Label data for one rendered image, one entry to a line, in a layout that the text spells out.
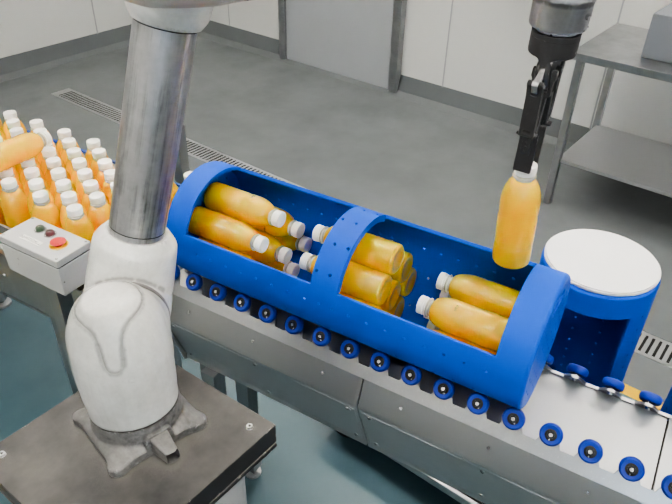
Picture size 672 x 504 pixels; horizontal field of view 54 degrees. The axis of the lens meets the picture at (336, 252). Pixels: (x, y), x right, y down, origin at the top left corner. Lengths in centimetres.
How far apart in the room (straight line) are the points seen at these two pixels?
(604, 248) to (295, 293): 82
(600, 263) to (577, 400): 39
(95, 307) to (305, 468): 151
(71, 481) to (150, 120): 60
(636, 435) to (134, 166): 109
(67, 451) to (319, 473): 134
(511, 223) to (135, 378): 69
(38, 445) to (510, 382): 85
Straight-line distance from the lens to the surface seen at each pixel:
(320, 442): 254
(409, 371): 143
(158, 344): 110
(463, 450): 147
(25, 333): 320
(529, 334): 124
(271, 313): 156
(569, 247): 178
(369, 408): 152
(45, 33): 629
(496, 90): 502
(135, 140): 113
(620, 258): 179
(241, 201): 156
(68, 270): 163
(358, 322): 136
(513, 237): 124
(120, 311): 107
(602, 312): 169
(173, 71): 109
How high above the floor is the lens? 198
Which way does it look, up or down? 35 degrees down
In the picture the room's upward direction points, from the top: 2 degrees clockwise
